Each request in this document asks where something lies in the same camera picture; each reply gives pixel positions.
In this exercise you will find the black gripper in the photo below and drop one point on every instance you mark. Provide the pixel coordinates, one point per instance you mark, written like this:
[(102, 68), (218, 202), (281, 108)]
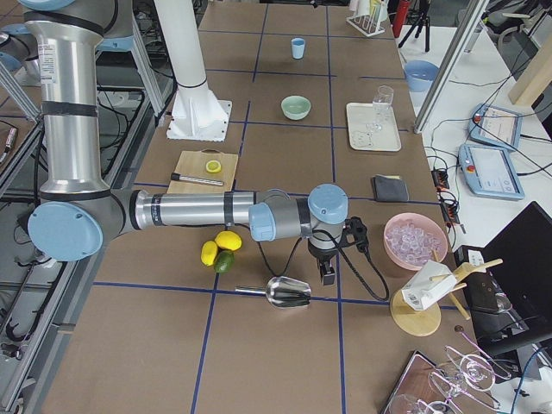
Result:
[(323, 257)]

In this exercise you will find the green ceramic bowl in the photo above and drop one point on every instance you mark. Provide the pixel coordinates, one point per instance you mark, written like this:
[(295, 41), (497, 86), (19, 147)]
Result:
[(295, 107)]

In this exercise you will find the light blue plastic cup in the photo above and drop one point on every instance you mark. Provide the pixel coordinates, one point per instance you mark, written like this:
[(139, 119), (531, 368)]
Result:
[(298, 47)]

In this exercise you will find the steel ice scoop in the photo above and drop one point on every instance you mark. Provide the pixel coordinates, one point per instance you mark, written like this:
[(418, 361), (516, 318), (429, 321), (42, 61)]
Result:
[(282, 292)]

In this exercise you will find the pink bowl with ice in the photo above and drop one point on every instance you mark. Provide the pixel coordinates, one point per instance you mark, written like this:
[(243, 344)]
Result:
[(411, 239)]

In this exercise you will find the blue bowl with fork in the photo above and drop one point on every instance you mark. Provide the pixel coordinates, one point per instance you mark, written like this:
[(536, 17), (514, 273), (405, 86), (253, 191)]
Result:
[(420, 74)]

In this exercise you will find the green avocado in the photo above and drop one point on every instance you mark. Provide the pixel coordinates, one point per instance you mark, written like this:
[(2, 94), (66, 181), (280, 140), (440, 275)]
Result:
[(224, 261)]

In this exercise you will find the yellow lemon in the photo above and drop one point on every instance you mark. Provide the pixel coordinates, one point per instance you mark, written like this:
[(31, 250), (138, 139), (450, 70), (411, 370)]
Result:
[(209, 252), (228, 240)]

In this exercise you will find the grey folded cloth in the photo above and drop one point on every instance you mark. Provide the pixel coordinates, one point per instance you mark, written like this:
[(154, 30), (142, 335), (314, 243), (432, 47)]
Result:
[(390, 189)]

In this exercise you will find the white carton on stand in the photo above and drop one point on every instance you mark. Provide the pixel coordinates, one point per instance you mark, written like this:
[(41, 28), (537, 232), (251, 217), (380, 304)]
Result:
[(431, 283)]

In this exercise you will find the cream bear tray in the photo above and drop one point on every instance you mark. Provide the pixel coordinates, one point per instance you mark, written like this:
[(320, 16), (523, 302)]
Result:
[(359, 115)]

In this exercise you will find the lemon half slice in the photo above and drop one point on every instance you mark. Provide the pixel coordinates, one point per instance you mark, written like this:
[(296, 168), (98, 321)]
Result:
[(213, 166)]

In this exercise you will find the wooden cutting board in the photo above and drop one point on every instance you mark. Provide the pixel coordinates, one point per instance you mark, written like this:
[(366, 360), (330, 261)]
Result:
[(194, 164)]

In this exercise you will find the clear wine glass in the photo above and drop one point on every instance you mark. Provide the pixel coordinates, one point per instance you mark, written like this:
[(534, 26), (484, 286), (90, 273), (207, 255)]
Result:
[(382, 103)]

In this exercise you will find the black laptop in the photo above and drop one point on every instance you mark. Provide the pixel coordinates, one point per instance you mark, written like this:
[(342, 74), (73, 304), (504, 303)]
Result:
[(524, 246)]

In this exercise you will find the teach pendant tablet near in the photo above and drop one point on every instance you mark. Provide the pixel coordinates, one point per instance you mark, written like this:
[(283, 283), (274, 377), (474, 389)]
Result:
[(489, 172)]

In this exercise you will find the teach pendant tablet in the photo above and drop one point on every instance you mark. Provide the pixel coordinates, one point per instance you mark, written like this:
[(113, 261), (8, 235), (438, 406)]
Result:
[(489, 172), (495, 126)]

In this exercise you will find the teach pendant tablet far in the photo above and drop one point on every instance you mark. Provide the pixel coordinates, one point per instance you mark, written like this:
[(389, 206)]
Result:
[(495, 126)]

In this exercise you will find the red cylinder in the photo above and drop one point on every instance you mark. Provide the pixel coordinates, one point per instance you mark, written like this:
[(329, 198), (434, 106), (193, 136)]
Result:
[(400, 17)]

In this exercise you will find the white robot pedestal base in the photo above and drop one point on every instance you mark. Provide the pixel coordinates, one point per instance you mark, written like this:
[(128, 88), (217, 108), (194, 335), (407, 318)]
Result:
[(197, 114)]

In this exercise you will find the white wire cup rack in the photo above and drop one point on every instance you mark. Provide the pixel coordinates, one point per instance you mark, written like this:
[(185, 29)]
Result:
[(368, 16)]

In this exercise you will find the black tripod handle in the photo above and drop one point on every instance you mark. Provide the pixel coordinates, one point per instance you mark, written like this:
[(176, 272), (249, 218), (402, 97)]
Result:
[(421, 21)]

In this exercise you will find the aluminium frame post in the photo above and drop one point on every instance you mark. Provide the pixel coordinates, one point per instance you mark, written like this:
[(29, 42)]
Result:
[(475, 10)]

